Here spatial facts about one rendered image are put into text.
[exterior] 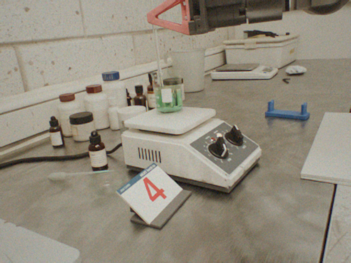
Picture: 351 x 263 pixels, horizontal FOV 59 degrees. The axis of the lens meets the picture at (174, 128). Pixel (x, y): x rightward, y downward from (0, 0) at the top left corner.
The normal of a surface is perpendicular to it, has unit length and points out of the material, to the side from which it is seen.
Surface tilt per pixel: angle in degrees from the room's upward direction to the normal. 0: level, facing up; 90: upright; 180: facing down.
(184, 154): 90
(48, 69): 90
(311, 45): 90
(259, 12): 119
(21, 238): 0
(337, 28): 90
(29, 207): 0
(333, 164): 2
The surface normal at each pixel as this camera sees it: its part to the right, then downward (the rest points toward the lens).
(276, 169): -0.08, -0.95
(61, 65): 0.86, 0.08
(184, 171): -0.56, 0.30
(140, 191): 0.50, -0.68
